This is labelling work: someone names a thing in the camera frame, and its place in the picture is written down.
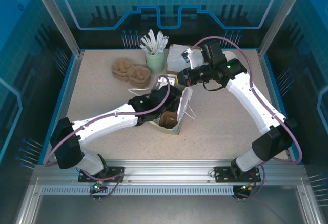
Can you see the green and white paper bag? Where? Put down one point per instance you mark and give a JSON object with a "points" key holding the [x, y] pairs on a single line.
{"points": [[185, 103]]}

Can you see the brown pulp cup carrier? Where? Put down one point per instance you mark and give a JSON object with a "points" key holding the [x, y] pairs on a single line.
{"points": [[138, 85], [132, 71], [167, 120]]}

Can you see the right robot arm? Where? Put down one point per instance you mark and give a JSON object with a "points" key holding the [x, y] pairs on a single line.
{"points": [[251, 98]]}

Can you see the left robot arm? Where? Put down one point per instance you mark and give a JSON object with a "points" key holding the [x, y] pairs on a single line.
{"points": [[107, 121]]}

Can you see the cardboard napkin box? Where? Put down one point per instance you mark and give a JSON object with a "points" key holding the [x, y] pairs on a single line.
{"points": [[170, 71]]}

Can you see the white paper napkin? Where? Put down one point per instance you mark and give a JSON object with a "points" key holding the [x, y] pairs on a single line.
{"points": [[175, 57]]}

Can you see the green straw holder cup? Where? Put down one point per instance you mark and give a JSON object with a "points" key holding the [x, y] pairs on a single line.
{"points": [[155, 65]]}

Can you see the white wrapped straw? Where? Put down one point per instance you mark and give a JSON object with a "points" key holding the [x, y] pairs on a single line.
{"points": [[143, 47], [159, 38], [151, 38], [144, 42], [164, 42]]}

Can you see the blue table rim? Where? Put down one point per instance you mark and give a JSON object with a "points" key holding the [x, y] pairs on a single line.
{"points": [[269, 80]]}

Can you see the small connector board with LEDs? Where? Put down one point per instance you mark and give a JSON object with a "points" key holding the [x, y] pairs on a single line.
{"points": [[247, 187], [98, 186]]}

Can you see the grey metal lower tray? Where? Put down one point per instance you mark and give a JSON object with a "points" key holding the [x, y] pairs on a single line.
{"points": [[166, 208]]}

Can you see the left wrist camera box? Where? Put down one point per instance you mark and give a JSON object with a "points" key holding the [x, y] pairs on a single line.
{"points": [[159, 83]]}

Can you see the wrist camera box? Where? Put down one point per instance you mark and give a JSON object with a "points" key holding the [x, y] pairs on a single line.
{"points": [[159, 83], [196, 58]]}

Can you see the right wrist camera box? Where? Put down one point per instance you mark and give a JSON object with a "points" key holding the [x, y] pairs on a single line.
{"points": [[196, 58]]}

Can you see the aluminium mounting rail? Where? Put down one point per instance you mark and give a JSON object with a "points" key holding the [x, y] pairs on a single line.
{"points": [[166, 170]]}

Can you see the aluminium frame post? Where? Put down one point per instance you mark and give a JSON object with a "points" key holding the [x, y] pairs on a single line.
{"points": [[282, 16], [56, 16]]}

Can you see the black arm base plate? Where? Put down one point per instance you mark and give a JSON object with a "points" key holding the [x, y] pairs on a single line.
{"points": [[221, 174], [85, 178]]}

